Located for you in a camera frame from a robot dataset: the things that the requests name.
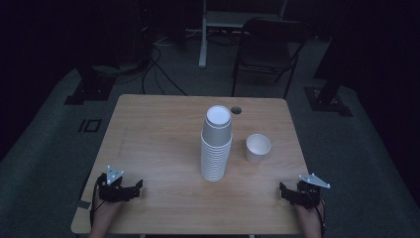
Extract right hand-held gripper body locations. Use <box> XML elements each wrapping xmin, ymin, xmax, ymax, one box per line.
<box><xmin>295</xmin><ymin>173</ymin><xmax>332</xmax><ymax>210</ymax></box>

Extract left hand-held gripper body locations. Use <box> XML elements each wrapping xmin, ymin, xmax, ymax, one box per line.
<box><xmin>96</xmin><ymin>165</ymin><xmax>134</xmax><ymax>203</ymax></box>

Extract single white paper cup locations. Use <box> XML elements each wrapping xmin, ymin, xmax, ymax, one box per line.
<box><xmin>245</xmin><ymin>133</ymin><xmax>272</xmax><ymax>165</ymax></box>

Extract stack of white paper cups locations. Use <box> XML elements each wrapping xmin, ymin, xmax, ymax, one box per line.
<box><xmin>199</xmin><ymin>104</ymin><xmax>234</xmax><ymax>182</ymax></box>

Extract person's right hand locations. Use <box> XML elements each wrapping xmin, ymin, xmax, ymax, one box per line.
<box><xmin>295</xmin><ymin>200</ymin><xmax>325</xmax><ymax>227</ymax></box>

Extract person's left hand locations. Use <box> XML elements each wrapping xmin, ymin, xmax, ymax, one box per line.
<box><xmin>91</xmin><ymin>197</ymin><xmax>124</xmax><ymax>227</ymax></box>

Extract black stand with flat base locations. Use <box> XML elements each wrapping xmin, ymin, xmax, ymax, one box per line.
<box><xmin>63</xmin><ymin>62</ymin><xmax>117</xmax><ymax>106</ymax></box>
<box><xmin>303</xmin><ymin>29</ymin><xmax>354</xmax><ymax>118</ymax></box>

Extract black folding chair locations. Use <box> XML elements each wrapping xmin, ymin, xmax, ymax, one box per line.
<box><xmin>231</xmin><ymin>17</ymin><xmax>310</xmax><ymax>100</ymax></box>

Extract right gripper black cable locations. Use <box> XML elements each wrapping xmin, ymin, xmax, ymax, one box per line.
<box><xmin>313</xmin><ymin>194</ymin><xmax>328</xmax><ymax>238</ymax></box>

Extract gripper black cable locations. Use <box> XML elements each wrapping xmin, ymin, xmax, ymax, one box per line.
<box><xmin>313</xmin><ymin>194</ymin><xmax>328</xmax><ymax>238</ymax></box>
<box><xmin>88</xmin><ymin>179</ymin><xmax>101</xmax><ymax>230</ymax></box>

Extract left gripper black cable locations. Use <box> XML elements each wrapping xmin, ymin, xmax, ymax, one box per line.
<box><xmin>88</xmin><ymin>179</ymin><xmax>101</xmax><ymax>230</ymax></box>

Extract black floor cables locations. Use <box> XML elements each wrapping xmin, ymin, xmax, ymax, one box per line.
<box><xmin>140</xmin><ymin>45</ymin><xmax>188</xmax><ymax>97</ymax></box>

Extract white desk frame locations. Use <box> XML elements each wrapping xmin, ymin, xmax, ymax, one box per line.
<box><xmin>197</xmin><ymin>0</ymin><xmax>289</xmax><ymax>69</ymax></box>

